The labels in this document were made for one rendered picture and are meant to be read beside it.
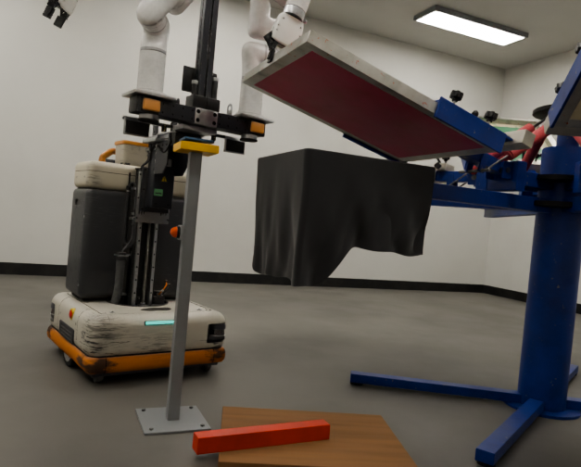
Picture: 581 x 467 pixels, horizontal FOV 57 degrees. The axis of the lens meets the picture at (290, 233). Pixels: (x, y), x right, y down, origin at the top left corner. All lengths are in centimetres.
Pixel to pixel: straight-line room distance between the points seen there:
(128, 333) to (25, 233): 333
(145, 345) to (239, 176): 368
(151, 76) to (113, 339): 103
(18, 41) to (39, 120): 72
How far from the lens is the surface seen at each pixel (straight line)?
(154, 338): 234
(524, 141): 199
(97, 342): 226
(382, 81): 171
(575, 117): 196
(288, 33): 190
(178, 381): 193
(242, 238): 580
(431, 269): 706
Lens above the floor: 72
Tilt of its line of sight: 1 degrees down
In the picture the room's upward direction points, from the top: 5 degrees clockwise
